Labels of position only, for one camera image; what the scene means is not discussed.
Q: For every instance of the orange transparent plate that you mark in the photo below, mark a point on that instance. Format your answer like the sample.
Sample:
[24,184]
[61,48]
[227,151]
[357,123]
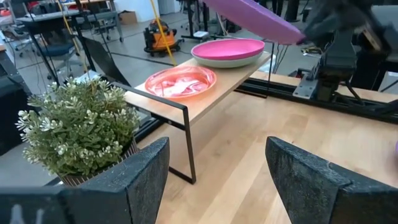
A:
[180,82]

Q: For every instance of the black metal table frame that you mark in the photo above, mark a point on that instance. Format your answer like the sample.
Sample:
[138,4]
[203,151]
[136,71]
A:
[280,90]

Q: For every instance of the black desk stand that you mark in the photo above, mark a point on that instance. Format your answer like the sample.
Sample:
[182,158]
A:
[190,18]

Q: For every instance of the pale grey-green opaque plate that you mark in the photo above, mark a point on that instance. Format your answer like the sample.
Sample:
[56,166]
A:
[224,63]

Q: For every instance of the grey background desk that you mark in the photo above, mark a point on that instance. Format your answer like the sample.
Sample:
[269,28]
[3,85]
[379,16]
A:
[62,17]

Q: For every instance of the blue office chair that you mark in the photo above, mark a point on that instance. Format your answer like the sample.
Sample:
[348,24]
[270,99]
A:
[57,49]

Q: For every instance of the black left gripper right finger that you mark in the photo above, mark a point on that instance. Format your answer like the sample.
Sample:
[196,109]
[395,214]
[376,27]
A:
[311,193]

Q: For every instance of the purple opaque plate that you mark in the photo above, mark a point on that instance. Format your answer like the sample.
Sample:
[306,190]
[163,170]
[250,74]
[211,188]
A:
[255,18]

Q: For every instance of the striped plant pot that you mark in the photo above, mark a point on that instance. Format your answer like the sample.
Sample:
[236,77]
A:
[93,175]

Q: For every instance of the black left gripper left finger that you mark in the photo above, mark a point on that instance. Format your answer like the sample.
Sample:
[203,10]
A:
[140,186]

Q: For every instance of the pink opaque plate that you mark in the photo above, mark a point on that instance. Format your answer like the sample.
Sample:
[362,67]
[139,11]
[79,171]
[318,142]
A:
[227,48]

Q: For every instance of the green artificial plant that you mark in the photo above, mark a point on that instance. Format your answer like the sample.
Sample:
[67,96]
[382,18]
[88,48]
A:
[77,124]

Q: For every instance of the cardboard box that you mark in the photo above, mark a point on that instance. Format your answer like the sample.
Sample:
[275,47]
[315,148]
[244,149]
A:
[128,18]

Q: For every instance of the wooden shelf with black frame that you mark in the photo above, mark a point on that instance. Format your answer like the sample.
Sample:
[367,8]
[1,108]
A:
[217,84]

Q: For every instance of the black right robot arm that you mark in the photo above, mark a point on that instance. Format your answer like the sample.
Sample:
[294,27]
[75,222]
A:
[339,59]

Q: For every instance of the black leaning board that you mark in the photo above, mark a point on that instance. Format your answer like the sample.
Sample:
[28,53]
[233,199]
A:
[102,59]

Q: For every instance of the orange and black vacuum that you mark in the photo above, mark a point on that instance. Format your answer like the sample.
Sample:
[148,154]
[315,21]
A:
[161,42]

